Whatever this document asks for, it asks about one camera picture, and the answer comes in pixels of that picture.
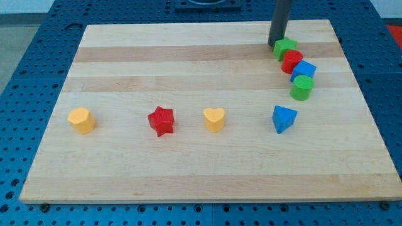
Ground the yellow heart block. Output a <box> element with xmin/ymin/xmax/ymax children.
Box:
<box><xmin>204</xmin><ymin>108</ymin><xmax>225</xmax><ymax>132</ymax></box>

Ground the blue triangle block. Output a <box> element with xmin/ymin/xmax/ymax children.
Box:
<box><xmin>272</xmin><ymin>105</ymin><xmax>298</xmax><ymax>134</ymax></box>

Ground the wooden board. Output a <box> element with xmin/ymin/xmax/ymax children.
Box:
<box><xmin>19</xmin><ymin>19</ymin><xmax>401</xmax><ymax>204</ymax></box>

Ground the red star block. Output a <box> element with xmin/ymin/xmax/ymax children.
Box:
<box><xmin>148</xmin><ymin>106</ymin><xmax>175</xmax><ymax>137</ymax></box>

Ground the green star block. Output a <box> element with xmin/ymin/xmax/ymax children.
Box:
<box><xmin>273</xmin><ymin>37</ymin><xmax>298</xmax><ymax>62</ymax></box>

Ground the green cylinder block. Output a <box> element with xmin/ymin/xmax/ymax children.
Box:
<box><xmin>290</xmin><ymin>75</ymin><xmax>315</xmax><ymax>101</ymax></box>

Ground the red cylinder block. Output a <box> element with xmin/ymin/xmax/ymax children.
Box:
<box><xmin>281</xmin><ymin>50</ymin><xmax>303</xmax><ymax>74</ymax></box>

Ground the blue cube block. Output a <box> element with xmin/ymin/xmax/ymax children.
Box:
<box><xmin>290</xmin><ymin>60</ymin><xmax>317</xmax><ymax>82</ymax></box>

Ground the yellow hexagon block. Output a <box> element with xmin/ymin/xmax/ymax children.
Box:
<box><xmin>67</xmin><ymin>107</ymin><xmax>95</xmax><ymax>135</ymax></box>

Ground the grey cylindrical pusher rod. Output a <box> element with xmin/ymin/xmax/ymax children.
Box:
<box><xmin>268</xmin><ymin>0</ymin><xmax>293</xmax><ymax>48</ymax></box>

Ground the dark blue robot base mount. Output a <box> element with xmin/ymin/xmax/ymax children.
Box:
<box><xmin>172</xmin><ymin>0</ymin><xmax>242</xmax><ymax>11</ymax></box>

